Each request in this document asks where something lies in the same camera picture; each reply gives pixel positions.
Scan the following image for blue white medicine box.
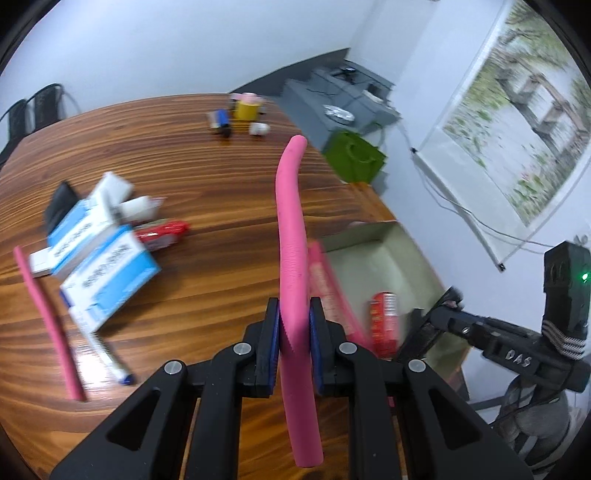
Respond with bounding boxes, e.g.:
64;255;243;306
60;225;161;334
46;199;122;278

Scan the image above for blue capped marker pen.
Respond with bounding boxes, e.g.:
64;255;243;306
85;330;137;386

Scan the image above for yellow pink small container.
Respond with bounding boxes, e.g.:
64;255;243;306
233;97;263;121

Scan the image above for crumpled silver foil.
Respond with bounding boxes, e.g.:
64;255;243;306
323;105;355;124

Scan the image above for white carton box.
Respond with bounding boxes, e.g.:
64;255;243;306
88;172;136;208

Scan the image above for wall poster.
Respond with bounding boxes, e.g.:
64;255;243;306
412;0;591;273

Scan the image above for red cylindrical can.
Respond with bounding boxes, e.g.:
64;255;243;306
368;291;400;361

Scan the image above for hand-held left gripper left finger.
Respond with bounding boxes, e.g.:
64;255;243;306
50;298;282;480

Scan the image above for pink foam tube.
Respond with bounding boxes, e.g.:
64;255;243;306
276;135;324;468
13;246;88;401

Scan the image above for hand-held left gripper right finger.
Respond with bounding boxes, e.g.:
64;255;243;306
309;296;546;480

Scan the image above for small white box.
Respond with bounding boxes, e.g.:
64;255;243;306
29;247;54;278

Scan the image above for grey steps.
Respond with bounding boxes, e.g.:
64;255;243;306
281;58;402;195

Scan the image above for person's right hand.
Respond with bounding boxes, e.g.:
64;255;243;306
501;378;573;469

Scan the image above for white squeeze tube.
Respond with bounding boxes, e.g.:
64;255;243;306
112;195;166;224

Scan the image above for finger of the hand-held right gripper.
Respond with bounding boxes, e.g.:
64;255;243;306
397;308;437;365
429;286;490;344

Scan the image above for pink container box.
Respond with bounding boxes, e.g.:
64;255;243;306
308;220;472;402

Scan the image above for black chair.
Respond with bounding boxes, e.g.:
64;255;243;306
28;83;83;136
0;98;35;160

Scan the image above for grey wall cable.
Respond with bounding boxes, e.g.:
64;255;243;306
402;124;555;254

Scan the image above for red snack packet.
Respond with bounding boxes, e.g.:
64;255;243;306
134;218;191;252

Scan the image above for black cup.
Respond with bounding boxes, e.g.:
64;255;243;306
45;181;80;234

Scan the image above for green paper bag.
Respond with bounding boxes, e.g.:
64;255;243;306
323;124;387;184

